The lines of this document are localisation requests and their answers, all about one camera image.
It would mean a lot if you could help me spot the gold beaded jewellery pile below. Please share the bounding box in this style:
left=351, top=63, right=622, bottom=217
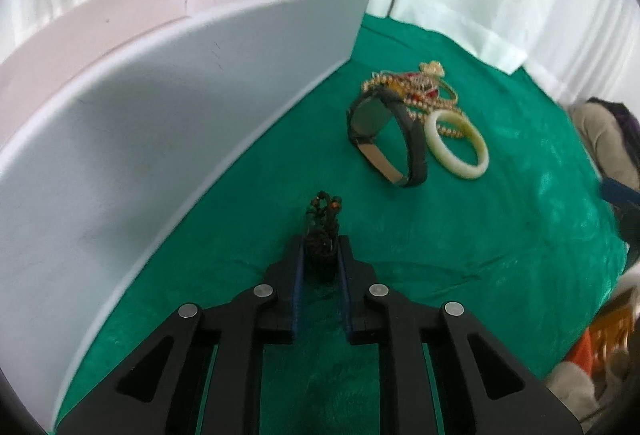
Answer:
left=361, top=61, right=471, bottom=140

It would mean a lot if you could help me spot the orange cloth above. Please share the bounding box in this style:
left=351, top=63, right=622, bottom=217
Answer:
left=580, top=329, right=603, bottom=368

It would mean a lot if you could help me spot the white jade bangle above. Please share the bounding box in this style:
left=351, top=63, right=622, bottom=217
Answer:
left=425, top=109, right=490, bottom=179

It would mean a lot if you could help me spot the green table cloth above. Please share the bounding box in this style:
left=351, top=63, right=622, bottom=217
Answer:
left=57, top=12, right=628, bottom=435

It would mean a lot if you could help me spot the black leather cuff bracelet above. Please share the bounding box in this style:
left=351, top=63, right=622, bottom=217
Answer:
left=346, top=85, right=430, bottom=188

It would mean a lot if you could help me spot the beige fleece clothing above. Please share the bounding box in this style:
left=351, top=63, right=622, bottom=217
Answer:
left=570, top=97, right=640, bottom=190

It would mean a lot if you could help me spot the white jewelry box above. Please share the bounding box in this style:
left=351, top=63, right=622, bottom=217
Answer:
left=0, top=0, right=373, bottom=433

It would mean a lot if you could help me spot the dark bead bracelet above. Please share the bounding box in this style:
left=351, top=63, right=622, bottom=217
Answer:
left=304, top=191, right=345, bottom=283

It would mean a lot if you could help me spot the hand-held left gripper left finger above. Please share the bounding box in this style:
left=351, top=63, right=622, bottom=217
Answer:
left=57, top=235, right=306, bottom=435

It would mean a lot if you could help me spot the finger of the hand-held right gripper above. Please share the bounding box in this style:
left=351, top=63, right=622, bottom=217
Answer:
left=599, top=179, right=640, bottom=206

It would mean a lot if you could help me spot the white fluffy cloth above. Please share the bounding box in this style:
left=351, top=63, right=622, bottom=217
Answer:
left=545, top=360, right=626, bottom=431

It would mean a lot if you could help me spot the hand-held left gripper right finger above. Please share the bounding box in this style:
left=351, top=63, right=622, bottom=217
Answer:
left=337, top=235, right=583, bottom=435

